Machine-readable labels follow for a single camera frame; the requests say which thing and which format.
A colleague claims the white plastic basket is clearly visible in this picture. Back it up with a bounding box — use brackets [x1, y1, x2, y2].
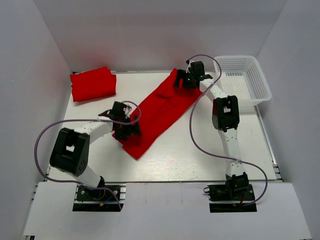
[214, 55, 272, 109]

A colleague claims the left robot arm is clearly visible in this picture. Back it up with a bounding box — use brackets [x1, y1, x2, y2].
[49, 101, 141, 190]

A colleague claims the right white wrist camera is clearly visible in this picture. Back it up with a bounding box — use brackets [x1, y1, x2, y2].
[185, 60, 194, 74]

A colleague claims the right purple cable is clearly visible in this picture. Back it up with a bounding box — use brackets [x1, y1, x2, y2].
[185, 54, 269, 207]

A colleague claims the folded red t-shirt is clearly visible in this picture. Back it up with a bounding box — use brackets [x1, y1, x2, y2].
[70, 67, 117, 102]

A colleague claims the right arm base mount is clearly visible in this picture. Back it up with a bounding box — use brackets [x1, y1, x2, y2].
[203, 184, 257, 213]

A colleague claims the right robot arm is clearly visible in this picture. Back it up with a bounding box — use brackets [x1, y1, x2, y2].
[173, 60, 249, 199]

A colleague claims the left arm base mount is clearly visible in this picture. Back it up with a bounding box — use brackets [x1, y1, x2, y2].
[72, 184, 126, 213]

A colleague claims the red t-shirt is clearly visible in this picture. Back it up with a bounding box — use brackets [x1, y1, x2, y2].
[119, 68, 201, 160]
[70, 67, 117, 102]

